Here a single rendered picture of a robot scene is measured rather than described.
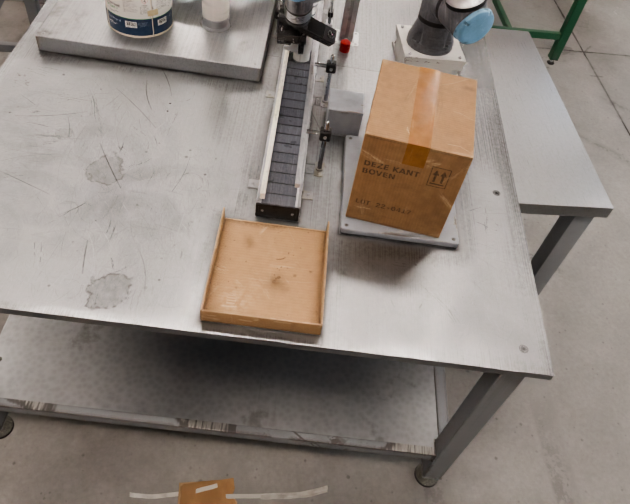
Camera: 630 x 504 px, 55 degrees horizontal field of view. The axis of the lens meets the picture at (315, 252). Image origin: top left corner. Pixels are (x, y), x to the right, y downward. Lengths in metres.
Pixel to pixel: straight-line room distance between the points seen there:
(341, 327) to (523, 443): 1.14
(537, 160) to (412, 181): 0.60
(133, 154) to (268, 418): 0.86
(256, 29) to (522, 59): 0.94
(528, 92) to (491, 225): 0.66
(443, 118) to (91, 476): 1.48
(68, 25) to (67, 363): 1.03
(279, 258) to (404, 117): 0.43
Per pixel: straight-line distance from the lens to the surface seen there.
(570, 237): 1.97
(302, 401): 1.93
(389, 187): 1.43
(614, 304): 2.87
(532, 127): 2.04
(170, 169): 1.63
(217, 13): 2.02
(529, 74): 2.28
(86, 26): 2.09
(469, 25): 1.87
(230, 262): 1.42
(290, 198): 1.50
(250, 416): 1.90
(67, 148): 1.73
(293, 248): 1.46
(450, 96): 1.52
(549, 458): 2.35
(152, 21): 2.00
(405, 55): 2.02
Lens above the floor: 1.96
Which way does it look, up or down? 50 degrees down
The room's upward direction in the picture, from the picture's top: 11 degrees clockwise
